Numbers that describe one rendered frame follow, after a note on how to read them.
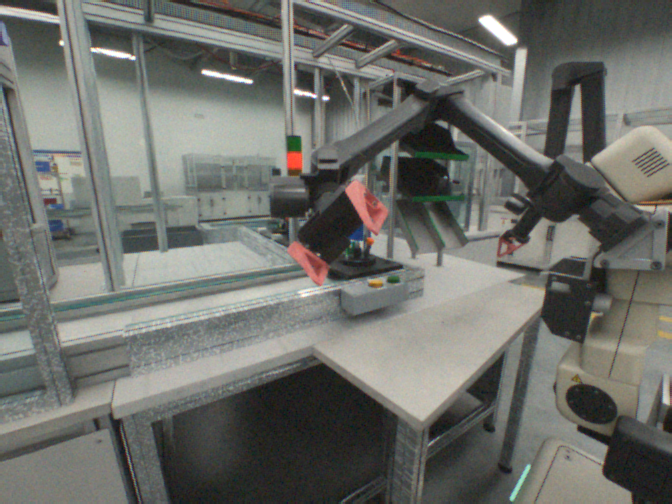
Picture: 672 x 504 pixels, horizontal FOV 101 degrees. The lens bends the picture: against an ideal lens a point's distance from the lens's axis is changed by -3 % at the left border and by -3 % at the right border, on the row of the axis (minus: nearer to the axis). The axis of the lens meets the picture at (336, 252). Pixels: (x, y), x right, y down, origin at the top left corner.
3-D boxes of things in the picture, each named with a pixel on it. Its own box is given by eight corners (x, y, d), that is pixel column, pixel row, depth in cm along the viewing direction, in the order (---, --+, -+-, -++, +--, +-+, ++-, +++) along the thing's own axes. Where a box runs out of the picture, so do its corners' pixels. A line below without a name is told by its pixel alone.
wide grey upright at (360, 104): (364, 230, 244) (368, 43, 210) (355, 231, 239) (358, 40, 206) (361, 229, 247) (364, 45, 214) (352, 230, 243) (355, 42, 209)
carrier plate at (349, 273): (402, 269, 107) (403, 264, 106) (348, 281, 94) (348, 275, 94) (363, 255, 126) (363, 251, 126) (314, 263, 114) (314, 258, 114)
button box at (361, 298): (408, 300, 92) (409, 281, 90) (353, 316, 81) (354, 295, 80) (393, 293, 98) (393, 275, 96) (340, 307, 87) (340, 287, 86)
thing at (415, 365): (553, 300, 109) (555, 293, 108) (420, 434, 51) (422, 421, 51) (402, 262, 160) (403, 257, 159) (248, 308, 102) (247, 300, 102)
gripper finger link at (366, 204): (368, 200, 31) (353, 173, 39) (323, 244, 34) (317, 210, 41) (406, 236, 34) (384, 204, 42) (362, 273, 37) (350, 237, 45)
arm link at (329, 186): (343, 179, 52) (340, 208, 55) (304, 178, 51) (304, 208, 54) (349, 193, 46) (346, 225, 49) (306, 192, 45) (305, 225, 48)
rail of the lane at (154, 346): (423, 295, 106) (425, 266, 104) (131, 378, 61) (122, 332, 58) (412, 290, 111) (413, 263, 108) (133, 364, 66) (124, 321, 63)
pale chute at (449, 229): (462, 247, 125) (469, 242, 121) (438, 250, 120) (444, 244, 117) (435, 198, 138) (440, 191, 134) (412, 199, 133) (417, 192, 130)
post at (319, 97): (325, 234, 224) (323, 30, 191) (319, 235, 222) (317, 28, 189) (322, 234, 228) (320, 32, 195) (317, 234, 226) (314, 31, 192)
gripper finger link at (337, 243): (324, 243, 34) (318, 209, 41) (284, 281, 36) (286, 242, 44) (363, 272, 37) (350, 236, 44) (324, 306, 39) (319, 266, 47)
